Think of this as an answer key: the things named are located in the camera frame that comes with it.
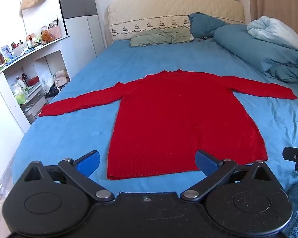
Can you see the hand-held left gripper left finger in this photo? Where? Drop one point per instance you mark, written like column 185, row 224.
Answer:
column 88, row 163

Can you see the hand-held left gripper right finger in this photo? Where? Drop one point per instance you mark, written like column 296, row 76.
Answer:
column 207, row 163

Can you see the red knit sweater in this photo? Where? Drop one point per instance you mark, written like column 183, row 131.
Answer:
column 164, row 116

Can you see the blue bed sheet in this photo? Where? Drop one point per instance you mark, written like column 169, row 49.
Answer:
column 77, row 133

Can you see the beige handbag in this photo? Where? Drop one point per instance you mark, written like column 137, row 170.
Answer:
column 61, row 77

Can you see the white shelf unit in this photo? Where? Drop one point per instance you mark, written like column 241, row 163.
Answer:
column 52, row 54

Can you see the teal duvet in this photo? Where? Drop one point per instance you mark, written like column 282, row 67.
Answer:
column 250, row 47

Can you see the light blue blanket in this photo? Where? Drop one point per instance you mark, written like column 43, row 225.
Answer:
column 275, row 31

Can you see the brown teddy bear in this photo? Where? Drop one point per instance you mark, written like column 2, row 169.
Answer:
column 48, row 36

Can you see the green pillow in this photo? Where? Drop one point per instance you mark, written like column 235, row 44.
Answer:
column 159, row 37

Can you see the pink storage basket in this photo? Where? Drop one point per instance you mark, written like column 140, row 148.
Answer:
column 56, row 31

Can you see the teal pillow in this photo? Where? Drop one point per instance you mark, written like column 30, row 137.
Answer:
column 206, row 24

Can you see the white and grey wardrobe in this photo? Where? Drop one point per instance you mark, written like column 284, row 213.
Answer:
column 79, row 10

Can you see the cream quilted headboard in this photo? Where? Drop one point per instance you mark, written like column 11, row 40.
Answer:
column 176, row 8

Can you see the blue picture frame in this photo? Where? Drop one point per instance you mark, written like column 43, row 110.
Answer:
column 5, row 51

